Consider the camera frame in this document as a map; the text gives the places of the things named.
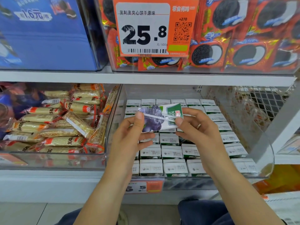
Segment person's left hand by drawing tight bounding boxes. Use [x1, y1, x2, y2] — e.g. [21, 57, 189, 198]
[105, 111, 154, 181]

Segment person's right hand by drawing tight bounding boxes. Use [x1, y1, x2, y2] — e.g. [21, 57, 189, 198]
[174, 107, 230, 174]

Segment rows of white juice cartons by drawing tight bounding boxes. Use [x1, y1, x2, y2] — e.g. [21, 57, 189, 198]
[123, 98, 261, 177]

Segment blueberry juice carton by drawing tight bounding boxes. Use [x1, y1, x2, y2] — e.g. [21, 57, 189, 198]
[138, 102, 184, 133]

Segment person's right forearm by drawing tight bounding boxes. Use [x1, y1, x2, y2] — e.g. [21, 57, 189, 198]
[205, 159, 284, 225]

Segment person's left forearm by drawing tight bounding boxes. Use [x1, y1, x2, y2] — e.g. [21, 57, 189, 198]
[72, 173, 134, 225]

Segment person's left white shoe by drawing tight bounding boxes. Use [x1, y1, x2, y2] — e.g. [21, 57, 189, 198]
[116, 208, 129, 225]

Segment person's blue jeans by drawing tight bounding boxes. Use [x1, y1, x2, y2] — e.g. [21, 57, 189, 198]
[55, 199, 235, 225]

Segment small orange price tag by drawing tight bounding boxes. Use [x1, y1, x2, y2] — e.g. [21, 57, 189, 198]
[126, 179, 165, 194]

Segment clear plastic display bin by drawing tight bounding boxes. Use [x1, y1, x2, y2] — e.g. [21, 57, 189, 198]
[105, 85, 276, 191]
[0, 83, 120, 170]

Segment pile of yellow wafer bars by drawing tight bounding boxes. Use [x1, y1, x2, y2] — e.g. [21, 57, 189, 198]
[4, 84, 119, 155]

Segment yellow orange snack packet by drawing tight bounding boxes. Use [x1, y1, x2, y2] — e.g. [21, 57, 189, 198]
[255, 165, 300, 194]

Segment stack of red cookie packets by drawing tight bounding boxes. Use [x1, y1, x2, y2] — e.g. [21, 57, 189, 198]
[96, 0, 300, 74]

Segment faded orange price tag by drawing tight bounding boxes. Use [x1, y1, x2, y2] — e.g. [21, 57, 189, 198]
[0, 153, 29, 167]

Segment large white orange price tag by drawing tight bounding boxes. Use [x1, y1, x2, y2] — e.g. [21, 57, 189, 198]
[113, 0, 200, 58]

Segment pile of blue snack packets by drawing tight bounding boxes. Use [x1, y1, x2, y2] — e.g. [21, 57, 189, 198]
[0, 83, 48, 139]

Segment blue cardboard display box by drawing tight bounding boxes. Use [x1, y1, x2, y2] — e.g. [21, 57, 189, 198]
[0, 0, 108, 72]

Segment white wire mesh divider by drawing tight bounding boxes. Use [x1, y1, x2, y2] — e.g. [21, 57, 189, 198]
[232, 87, 293, 132]

